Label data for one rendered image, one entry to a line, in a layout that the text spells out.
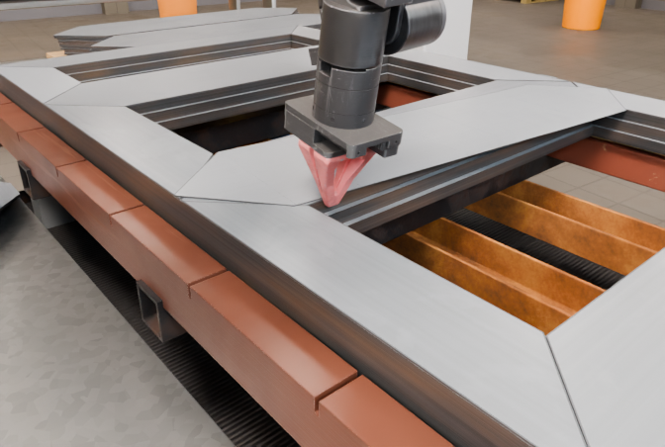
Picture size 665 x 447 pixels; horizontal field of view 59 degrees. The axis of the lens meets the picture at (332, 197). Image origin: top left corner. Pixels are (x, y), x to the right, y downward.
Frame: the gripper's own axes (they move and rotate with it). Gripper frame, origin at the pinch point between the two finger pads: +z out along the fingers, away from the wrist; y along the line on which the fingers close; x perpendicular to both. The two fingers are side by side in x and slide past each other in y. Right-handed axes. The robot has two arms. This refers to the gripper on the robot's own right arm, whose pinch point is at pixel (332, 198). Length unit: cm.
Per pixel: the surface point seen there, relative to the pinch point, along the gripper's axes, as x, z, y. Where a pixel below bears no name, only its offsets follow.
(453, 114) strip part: -31.4, 1.9, 11.0
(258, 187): 4.5, 1.1, 6.7
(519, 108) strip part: -41.3, 1.2, 6.9
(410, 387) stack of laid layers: 11.3, -1.5, -22.2
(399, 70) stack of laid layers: -51, 9, 41
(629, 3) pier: -811, 139, 343
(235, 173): 4.5, 1.9, 11.4
